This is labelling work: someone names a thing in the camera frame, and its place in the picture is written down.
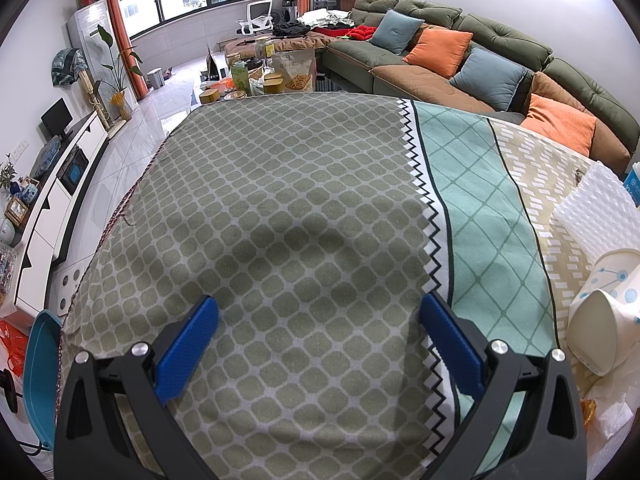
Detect dark coffee table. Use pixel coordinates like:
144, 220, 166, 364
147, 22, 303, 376
190, 67, 351, 111

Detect green and brown sofa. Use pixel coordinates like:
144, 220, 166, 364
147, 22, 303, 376
224, 0, 640, 176

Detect white plastic bag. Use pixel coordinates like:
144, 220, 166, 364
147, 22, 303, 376
582, 370, 640, 480

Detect white office chair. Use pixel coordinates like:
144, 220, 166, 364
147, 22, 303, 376
236, 1, 278, 36

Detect orange plastic bag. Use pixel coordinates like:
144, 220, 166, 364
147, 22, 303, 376
0, 320, 26, 378

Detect photo frame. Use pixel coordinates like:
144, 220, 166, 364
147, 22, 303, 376
5, 196, 30, 226

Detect standing fan with patterned cover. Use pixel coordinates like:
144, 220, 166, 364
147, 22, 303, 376
51, 47, 111, 131

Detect blue chair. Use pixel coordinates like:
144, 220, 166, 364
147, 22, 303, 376
22, 310, 63, 453

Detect orange cushion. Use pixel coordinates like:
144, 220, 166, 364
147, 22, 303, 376
520, 92, 598, 157
402, 26, 473, 79

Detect white television cabinet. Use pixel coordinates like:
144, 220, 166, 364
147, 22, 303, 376
0, 110, 111, 321

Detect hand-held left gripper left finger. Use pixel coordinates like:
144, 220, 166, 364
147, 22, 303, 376
52, 295, 219, 480

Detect black monitor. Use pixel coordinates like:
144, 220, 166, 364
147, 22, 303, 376
41, 99, 73, 138

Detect green carton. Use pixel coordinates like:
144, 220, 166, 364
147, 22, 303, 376
231, 60, 251, 96

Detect tall leafy plant yellow vase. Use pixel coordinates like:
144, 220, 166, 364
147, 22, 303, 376
97, 25, 143, 121

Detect blue cup with white lid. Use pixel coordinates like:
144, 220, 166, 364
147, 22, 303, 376
622, 162, 640, 207

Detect white standing air conditioner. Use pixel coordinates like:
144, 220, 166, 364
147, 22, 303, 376
67, 0, 133, 111

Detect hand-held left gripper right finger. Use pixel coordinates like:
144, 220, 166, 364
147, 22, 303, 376
419, 291, 587, 480

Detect white clothes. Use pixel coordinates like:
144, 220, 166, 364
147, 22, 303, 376
307, 12, 353, 31

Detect black clothes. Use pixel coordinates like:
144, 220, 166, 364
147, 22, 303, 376
272, 20, 311, 38

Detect white foam fruit net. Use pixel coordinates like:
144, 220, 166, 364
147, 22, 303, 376
550, 160, 640, 266

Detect blue cushion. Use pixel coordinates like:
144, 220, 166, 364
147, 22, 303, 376
448, 47, 526, 112
369, 10, 425, 56

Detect white blue-dotted paper cup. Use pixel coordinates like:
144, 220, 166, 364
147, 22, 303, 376
567, 249, 640, 376

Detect blue and white vase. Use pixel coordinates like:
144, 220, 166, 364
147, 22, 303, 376
12, 182, 38, 206

